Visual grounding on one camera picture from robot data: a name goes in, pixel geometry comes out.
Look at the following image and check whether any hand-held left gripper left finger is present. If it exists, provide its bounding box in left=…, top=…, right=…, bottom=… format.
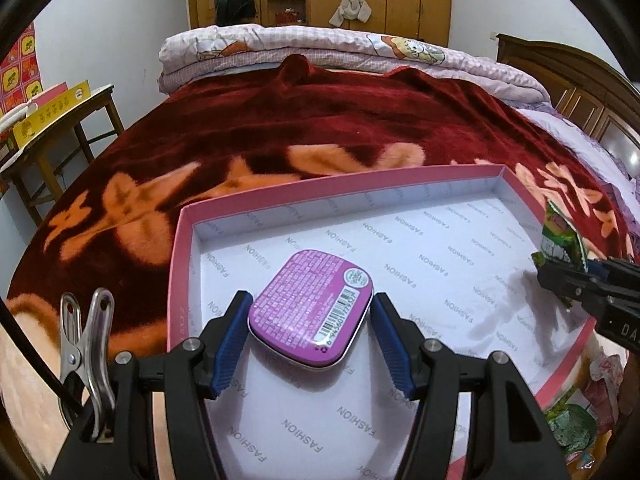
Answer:
left=50, top=290, right=254, bottom=480

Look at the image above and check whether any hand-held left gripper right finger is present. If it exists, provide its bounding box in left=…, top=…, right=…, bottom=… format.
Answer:
left=369, top=292, right=571, bottom=480

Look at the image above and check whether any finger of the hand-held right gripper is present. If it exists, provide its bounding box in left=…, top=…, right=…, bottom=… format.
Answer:
left=582, top=256, right=640, bottom=291
left=536, top=263, right=616, bottom=317

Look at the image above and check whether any green snack packet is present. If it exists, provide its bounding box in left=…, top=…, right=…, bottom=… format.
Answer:
left=545, top=402, right=598, bottom=453
left=531, top=200, right=593, bottom=308

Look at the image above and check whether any pink clear snack packet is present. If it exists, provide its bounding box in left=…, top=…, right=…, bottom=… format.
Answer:
left=582, top=352, right=626, bottom=421

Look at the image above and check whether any purple rectangular tin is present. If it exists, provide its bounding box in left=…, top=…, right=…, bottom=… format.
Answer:
left=247, top=249, right=375, bottom=372

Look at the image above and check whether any pink shallow cardboard box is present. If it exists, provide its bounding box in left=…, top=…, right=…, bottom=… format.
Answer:
left=167, top=162, right=598, bottom=480

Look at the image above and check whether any purple bed sheet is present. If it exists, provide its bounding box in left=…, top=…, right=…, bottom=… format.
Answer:
left=520, top=107, right=640, bottom=181

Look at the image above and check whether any metal spring clip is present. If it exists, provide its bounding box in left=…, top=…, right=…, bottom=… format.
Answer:
left=60, top=287, right=117, bottom=443

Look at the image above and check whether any wooden headboard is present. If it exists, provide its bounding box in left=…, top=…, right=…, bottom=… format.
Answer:
left=495, top=33, right=640, bottom=161

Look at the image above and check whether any red floral plush blanket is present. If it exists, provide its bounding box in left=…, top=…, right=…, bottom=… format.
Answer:
left=0, top=55, right=640, bottom=480

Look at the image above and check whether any wooden side table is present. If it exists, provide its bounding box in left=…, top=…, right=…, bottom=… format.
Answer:
left=0, top=85, right=126, bottom=226

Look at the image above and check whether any long yellow box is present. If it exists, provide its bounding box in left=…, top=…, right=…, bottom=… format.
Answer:
left=12, top=80, right=91, bottom=150

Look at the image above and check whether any white plastic item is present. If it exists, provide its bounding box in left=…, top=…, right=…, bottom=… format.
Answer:
left=0, top=102, right=41, bottom=133

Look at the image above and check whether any folded pink checkered quilt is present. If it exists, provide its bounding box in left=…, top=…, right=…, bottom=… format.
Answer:
left=159, top=24, right=556, bottom=111

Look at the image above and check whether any hanging beige towel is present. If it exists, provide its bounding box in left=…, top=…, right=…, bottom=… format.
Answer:
left=328, top=0, right=373, bottom=28

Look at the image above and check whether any red yellow patterned board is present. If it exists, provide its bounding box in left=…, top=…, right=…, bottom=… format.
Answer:
left=0, top=22, right=43, bottom=116

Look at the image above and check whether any black cable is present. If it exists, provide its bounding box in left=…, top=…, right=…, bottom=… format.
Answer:
left=0, top=297, right=83, bottom=418

